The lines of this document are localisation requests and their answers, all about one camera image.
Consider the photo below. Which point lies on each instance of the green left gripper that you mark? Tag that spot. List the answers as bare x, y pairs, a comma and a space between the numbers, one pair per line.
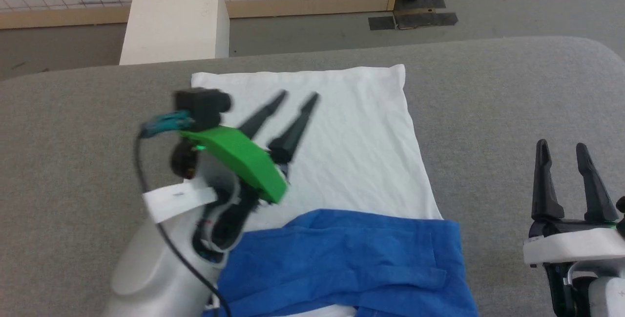
239, 156

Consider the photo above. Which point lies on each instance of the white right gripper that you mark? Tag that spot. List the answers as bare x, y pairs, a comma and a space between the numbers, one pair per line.
571, 246

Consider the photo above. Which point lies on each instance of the blue and white garment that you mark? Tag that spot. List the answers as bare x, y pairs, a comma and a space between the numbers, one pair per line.
351, 136

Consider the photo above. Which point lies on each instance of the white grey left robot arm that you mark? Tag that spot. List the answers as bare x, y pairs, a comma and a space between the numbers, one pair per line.
146, 268

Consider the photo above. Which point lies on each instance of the grey upholstered sofa surface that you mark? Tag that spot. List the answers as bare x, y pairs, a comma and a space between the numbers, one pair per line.
488, 112

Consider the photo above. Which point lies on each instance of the small black floor tape patch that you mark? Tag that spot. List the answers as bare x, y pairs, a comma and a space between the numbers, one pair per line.
382, 23

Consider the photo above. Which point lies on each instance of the white rectangular box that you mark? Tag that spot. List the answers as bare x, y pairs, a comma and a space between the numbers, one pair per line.
173, 24

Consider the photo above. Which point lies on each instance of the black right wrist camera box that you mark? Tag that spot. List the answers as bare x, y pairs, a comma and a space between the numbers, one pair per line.
621, 207

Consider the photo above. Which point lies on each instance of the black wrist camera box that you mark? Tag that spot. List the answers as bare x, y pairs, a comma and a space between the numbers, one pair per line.
621, 207
202, 104

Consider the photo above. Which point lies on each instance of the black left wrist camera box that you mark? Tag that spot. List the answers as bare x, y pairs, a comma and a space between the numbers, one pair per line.
202, 104

